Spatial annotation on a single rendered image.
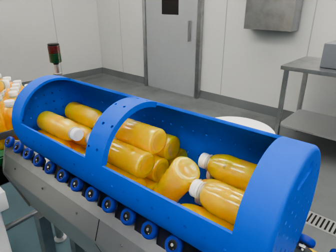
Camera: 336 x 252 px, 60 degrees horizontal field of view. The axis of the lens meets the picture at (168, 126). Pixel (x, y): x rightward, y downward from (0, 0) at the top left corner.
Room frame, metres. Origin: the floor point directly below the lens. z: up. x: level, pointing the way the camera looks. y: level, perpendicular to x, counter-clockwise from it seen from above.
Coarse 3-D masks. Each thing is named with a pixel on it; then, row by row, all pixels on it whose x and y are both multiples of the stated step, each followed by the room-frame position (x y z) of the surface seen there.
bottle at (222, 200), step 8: (200, 184) 0.51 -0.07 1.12; (208, 184) 0.50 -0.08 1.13; (216, 184) 0.49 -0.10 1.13; (224, 184) 0.49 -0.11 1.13; (200, 192) 0.49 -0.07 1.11; (208, 192) 0.48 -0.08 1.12; (216, 192) 0.47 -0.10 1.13; (224, 192) 0.47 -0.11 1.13; (232, 192) 0.47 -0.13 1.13; (240, 192) 0.46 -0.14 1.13; (200, 200) 0.49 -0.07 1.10; (208, 200) 0.47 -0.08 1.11; (216, 200) 0.46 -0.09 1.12; (224, 200) 0.45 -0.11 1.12; (232, 200) 0.45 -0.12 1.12; (240, 200) 0.44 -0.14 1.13; (208, 208) 0.47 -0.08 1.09; (216, 208) 0.45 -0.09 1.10; (224, 208) 0.45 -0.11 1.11; (232, 208) 0.44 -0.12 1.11; (216, 216) 0.46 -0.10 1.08; (224, 216) 0.44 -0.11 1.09; (232, 216) 0.43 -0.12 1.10; (232, 224) 0.44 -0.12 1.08
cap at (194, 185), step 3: (195, 180) 0.52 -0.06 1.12; (198, 180) 0.52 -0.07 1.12; (201, 180) 0.53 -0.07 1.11; (192, 183) 0.52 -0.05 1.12; (195, 183) 0.52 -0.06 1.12; (198, 183) 0.52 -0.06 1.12; (192, 186) 0.51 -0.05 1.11; (195, 186) 0.51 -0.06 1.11; (189, 189) 0.51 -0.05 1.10; (192, 189) 0.51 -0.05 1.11; (195, 189) 0.51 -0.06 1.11; (189, 192) 0.51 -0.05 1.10; (192, 192) 0.51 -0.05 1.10; (195, 192) 0.50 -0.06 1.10; (192, 195) 0.51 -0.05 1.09; (195, 195) 0.50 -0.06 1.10
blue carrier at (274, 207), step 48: (48, 96) 0.99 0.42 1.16; (96, 96) 1.01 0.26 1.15; (48, 144) 0.74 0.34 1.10; (96, 144) 0.62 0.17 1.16; (192, 144) 0.76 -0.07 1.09; (240, 144) 0.66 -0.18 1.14; (288, 144) 0.47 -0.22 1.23; (144, 192) 0.50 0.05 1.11; (288, 192) 0.37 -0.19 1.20; (192, 240) 0.43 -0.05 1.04; (240, 240) 0.36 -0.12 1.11; (288, 240) 0.42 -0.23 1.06
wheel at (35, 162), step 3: (36, 156) 0.89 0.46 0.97; (39, 156) 0.88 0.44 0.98; (42, 156) 0.88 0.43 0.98; (33, 159) 0.88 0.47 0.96; (36, 159) 0.87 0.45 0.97; (39, 159) 0.87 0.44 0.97; (42, 159) 0.87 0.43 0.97; (33, 162) 0.88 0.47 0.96; (36, 162) 0.87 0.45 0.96; (39, 162) 0.86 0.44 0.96; (42, 162) 0.87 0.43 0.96; (36, 165) 0.86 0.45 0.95; (39, 165) 0.86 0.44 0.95
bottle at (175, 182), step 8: (176, 160) 0.56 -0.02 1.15; (184, 160) 0.57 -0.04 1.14; (192, 160) 0.57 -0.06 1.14; (168, 168) 0.56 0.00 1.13; (176, 168) 0.54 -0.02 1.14; (184, 168) 0.55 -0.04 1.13; (192, 168) 0.56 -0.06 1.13; (168, 176) 0.54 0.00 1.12; (176, 176) 0.53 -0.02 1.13; (184, 176) 0.53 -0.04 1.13; (192, 176) 0.53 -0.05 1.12; (160, 184) 0.56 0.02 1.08; (168, 184) 0.54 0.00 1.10; (176, 184) 0.53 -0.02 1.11; (184, 184) 0.52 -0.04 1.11; (160, 192) 0.56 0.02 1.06; (168, 192) 0.54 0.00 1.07; (176, 192) 0.54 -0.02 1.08; (184, 192) 0.54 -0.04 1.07; (176, 200) 0.56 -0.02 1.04
